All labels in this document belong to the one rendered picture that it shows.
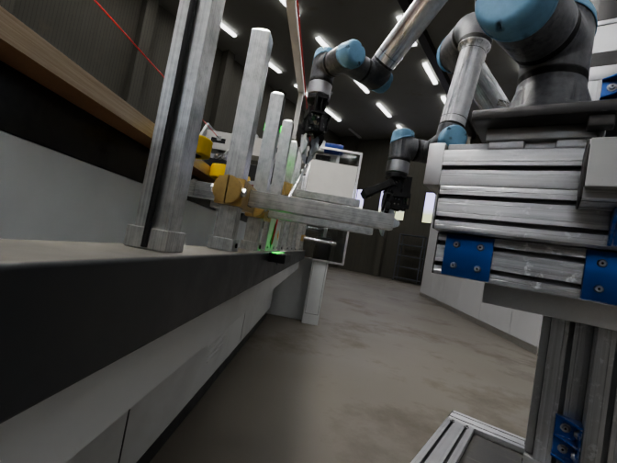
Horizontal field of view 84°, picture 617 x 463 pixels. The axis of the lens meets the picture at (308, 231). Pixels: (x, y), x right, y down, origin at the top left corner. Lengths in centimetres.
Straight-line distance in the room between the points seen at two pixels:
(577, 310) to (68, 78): 90
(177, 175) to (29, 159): 23
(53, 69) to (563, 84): 78
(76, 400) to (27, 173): 30
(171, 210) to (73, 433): 21
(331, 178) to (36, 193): 306
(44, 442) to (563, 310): 80
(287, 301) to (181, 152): 326
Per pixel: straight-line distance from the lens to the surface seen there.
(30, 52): 49
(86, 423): 40
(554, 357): 97
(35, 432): 34
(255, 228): 88
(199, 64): 42
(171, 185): 39
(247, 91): 69
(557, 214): 72
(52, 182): 59
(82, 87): 55
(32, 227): 58
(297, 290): 357
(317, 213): 65
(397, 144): 121
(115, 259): 27
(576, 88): 82
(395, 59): 118
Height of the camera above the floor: 73
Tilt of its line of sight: 3 degrees up
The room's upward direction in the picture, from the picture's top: 10 degrees clockwise
